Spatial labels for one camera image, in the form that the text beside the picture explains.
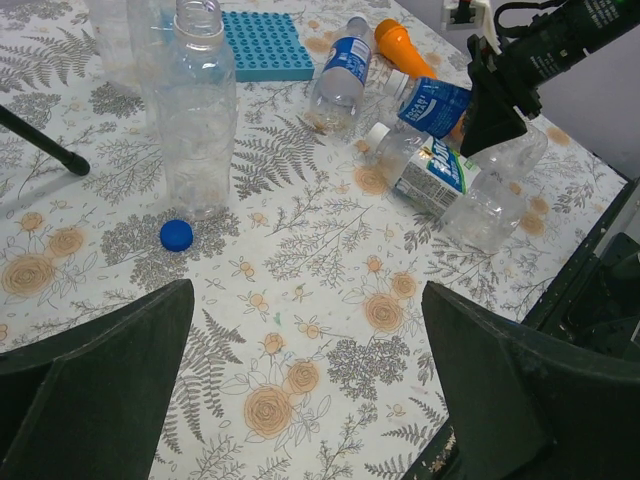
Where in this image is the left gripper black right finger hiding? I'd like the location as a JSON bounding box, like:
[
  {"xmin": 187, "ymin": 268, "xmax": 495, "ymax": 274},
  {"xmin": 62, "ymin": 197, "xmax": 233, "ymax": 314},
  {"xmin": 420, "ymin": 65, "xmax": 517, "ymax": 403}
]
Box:
[{"xmin": 422, "ymin": 282, "xmax": 639, "ymax": 479}]

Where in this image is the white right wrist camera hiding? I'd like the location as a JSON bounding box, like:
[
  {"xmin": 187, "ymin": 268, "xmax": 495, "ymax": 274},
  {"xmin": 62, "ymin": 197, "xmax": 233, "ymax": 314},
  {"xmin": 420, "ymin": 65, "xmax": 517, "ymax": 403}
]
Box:
[{"xmin": 441, "ymin": 0, "xmax": 493, "ymax": 31}]

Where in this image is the black music stand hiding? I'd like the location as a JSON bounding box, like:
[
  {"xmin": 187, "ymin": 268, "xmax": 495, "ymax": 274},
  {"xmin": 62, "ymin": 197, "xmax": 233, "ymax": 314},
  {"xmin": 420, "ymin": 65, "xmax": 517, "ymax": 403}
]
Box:
[{"xmin": 0, "ymin": 106, "xmax": 91, "ymax": 176}]

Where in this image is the plain blue bottle cap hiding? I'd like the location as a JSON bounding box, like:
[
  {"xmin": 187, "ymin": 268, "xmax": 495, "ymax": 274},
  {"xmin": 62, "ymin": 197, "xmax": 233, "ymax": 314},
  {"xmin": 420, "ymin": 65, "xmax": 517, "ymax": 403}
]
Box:
[{"xmin": 159, "ymin": 219, "xmax": 194, "ymax": 252}]

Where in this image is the clear bottle pocari cap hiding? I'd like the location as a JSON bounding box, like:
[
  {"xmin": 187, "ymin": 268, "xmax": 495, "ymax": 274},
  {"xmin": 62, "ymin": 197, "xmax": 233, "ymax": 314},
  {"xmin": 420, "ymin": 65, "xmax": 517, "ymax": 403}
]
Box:
[{"xmin": 85, "ymin": 0, "xmax": 139, "ymax": 96}]

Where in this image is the clear bottle green logo cap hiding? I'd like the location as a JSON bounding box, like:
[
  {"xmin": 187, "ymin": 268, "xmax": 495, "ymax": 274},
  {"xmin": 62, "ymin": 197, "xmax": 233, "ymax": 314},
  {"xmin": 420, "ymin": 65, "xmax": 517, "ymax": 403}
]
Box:
[{"xmin": 126, "ymin": 0, "xmax": 175, "ymax": 135}]

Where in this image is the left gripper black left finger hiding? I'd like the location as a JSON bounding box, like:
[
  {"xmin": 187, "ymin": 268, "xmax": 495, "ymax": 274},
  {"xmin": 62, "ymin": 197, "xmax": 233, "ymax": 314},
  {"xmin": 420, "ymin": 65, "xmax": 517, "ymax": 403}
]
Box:
[{"xmin": 1, "ymin": 279, "xmax": 194, "ymax": 479}]

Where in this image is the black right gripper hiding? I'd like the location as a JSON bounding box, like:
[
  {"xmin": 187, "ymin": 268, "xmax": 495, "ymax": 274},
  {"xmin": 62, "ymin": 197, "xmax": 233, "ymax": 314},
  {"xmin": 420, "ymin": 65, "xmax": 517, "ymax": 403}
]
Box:
[{"xmin": 460, "ymin": 0, "xmax": 639, "ymax": 157}]

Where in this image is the clear bottle blue cap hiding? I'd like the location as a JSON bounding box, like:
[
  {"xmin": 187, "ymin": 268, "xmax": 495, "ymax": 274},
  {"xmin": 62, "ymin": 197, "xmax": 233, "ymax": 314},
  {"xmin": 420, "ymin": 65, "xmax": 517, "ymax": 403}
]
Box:
[{"xmin": 154, "ymin": 1, "xmax": 238, "ymax": 220}]

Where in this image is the blue studded building plate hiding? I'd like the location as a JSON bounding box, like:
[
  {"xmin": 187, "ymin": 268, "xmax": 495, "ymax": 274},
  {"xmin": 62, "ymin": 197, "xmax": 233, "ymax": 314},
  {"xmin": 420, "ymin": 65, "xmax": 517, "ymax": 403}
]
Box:
[{"xmin": 222, "ymin": 11, "xmax": 315, "ymax": 83}]

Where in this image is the blue label water bottle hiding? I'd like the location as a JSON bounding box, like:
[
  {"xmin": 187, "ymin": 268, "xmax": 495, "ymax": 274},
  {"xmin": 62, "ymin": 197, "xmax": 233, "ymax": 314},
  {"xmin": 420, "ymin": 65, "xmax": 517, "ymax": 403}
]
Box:
[{"xmin": 383, "ymin": 70, "xmax": 472, "ymax": 139}]

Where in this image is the large crumpled clear bottle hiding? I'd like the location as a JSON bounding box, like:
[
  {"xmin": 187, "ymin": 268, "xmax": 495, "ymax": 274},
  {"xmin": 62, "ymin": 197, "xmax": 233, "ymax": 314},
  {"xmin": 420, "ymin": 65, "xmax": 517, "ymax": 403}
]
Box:
[{"xmin": 441, "ymin": 123, "xmax": 548, "ymax": 253}]

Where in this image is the green label drink bottle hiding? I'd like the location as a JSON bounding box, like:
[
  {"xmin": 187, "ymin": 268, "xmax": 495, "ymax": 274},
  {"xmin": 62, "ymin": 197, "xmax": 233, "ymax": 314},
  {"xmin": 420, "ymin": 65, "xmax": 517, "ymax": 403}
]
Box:
[{"xmin": 365, "ymin": 122, "xmax": 480, "ymax": 217}]

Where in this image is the blue label pepsi bottle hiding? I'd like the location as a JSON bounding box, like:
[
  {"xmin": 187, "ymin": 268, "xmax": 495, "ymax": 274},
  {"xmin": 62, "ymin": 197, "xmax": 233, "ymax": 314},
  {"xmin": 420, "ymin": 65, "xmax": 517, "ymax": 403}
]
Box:
[{"xmin": 309, "ymin": 14, "xmax": 374, "ymax": 132}]

